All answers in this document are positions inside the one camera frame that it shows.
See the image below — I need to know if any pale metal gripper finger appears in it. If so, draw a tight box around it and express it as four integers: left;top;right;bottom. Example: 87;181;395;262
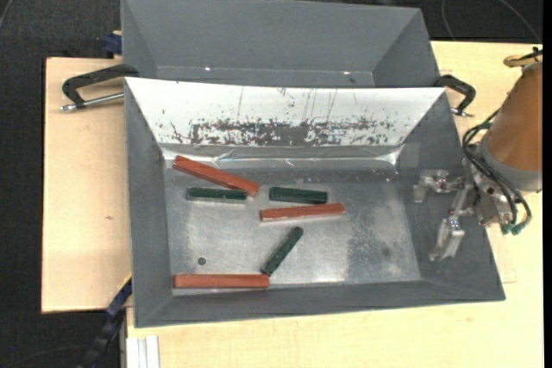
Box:
428;216;466;263
412;169;450;204

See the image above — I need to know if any grey metal bin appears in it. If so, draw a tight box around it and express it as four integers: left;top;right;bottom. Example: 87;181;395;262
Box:
119;0;506;329

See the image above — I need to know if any pale wood board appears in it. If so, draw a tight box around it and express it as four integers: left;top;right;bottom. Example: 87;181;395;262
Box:
41;56;133;314

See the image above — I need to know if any red-brown flat block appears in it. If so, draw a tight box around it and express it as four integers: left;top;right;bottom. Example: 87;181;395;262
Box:
172;154;261;198
172;273;271;290
259;203;347;223

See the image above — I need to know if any dark green flat block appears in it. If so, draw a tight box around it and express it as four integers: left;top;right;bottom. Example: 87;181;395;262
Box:
260;225;305;278
267;185;329;205
185;185;249;203

